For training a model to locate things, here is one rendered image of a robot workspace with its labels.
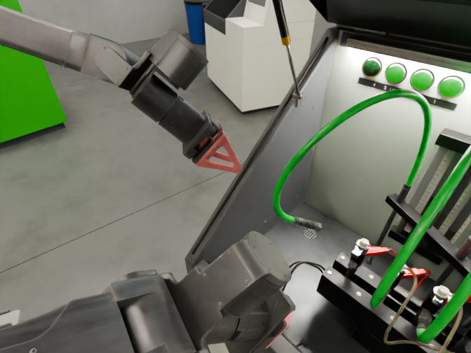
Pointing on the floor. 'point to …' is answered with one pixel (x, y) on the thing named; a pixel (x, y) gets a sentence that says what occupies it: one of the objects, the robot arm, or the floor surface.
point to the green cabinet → (26, 95)
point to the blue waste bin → (195, 20)
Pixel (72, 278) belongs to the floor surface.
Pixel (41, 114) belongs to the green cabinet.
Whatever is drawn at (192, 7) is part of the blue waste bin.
